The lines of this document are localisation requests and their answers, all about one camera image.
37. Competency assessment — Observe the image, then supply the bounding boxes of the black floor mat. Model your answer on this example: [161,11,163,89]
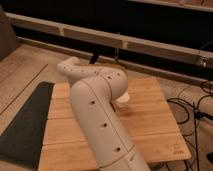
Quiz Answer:
[0,82,54,169]

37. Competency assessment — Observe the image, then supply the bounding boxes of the black cables on floor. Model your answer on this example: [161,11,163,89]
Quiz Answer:
[166,79,213,171]

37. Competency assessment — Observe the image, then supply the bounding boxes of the white window frame rail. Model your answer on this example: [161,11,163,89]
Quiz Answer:
[6,13,213,68]

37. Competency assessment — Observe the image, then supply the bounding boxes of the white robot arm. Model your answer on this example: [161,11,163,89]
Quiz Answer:
[57,57,151,171]

